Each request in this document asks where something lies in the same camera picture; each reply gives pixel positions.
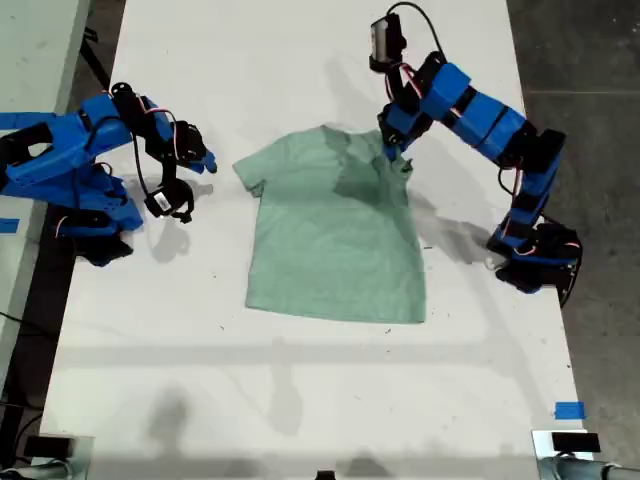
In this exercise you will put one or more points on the small black object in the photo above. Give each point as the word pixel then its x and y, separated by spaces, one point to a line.
pixel 325 476

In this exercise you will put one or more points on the grey tube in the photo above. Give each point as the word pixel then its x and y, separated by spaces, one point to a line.
pixel 575 470

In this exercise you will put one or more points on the pale green T-shirt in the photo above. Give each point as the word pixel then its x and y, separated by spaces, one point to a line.
pixel 330 250

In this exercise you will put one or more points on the long blue tape strip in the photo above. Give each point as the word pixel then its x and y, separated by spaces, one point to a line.
pixel 20 120

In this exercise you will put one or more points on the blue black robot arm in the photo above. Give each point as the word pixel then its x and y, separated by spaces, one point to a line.
pixel 480 117
pixel 50 155

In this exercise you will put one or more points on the small black box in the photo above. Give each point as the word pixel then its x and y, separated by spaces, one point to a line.
pixel 50 446
pixel 575 442

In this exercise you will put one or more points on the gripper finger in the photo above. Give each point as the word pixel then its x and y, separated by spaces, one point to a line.
pixel 209 161
pixel 196 167
pixel 401 149

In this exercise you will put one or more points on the black metal strut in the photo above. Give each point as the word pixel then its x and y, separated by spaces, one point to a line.
pixel 96 57

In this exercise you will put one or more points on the black camera box, gripper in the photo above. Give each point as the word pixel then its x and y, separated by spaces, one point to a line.
pixel 162 200
pixel 382 40

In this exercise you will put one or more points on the blue tape rectangle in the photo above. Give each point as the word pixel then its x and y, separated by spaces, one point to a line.
pixel 570 410

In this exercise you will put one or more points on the black camera stalk, gripper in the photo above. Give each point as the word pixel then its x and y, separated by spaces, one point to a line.
pixel 395 80
pixel 170 170

